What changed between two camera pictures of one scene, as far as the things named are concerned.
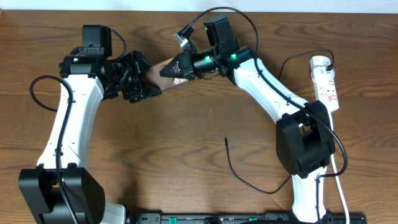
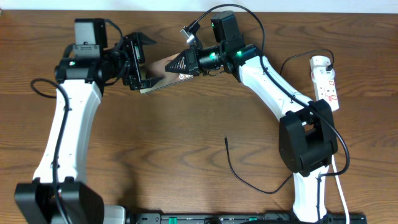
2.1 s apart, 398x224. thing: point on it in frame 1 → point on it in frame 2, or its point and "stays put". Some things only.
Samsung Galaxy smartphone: x=153 y=76 stays put
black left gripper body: x=134 y=78 → x=131 y=59
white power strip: x=323 y=82 stays put
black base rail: x=325 y=218 stays put
